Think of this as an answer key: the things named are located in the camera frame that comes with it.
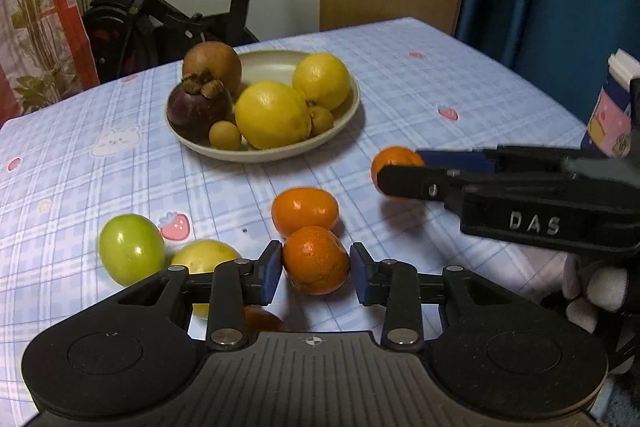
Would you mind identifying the oval orange tangerine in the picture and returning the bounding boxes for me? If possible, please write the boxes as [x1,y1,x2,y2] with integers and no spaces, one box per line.
[271,187,340,237]

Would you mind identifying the small tan longan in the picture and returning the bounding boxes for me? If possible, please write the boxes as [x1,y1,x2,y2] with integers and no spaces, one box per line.
[208,120,242,150]

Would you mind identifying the yellow lemon front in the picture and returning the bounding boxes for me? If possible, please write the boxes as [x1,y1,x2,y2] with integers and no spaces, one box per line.
[234,80,311,150]

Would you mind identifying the dark purple mangosteen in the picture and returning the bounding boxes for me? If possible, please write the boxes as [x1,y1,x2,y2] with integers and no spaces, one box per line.
[167,70,232,142]

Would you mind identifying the yellow lemon back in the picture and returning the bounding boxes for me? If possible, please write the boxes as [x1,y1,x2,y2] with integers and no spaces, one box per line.
[292,53,350,110]

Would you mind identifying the yellow lemon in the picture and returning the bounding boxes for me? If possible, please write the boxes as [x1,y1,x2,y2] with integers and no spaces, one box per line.
[292,53,350,110]
[234,80,311,150]

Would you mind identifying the brown round fruit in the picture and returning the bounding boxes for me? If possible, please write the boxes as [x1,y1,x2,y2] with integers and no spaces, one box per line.
[182,41,242,95]

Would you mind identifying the yellow round fruit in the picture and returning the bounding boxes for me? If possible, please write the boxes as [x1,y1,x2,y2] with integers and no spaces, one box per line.
[169,238,243,319]

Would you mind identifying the colourful printed cup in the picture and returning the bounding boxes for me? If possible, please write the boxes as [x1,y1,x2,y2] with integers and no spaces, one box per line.
[580,49,639,157]

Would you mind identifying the green apple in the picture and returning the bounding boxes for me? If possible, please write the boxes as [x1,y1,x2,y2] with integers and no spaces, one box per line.
[98,213,166,286]

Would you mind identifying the dark red fruit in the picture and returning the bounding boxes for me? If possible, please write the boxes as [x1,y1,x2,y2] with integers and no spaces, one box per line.
[244,305,285,338]

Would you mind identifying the beige ceramic plate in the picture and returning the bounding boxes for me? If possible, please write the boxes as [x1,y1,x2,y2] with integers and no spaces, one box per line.
[165,50,360,164]

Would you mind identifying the small brown longan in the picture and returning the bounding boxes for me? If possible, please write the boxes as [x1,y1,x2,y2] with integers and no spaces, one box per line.
[308,105,334,136]

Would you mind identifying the white gloved hand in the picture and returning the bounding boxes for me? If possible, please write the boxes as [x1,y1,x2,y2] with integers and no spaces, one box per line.
[561,254,632,334]

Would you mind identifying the printed red backdrop cloth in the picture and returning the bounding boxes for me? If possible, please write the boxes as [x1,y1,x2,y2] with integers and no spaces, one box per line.
[1,0,99,122]

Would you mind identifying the blue plaid tablecloth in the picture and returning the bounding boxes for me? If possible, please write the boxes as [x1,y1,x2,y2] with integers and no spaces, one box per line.
[1,18,585,426]

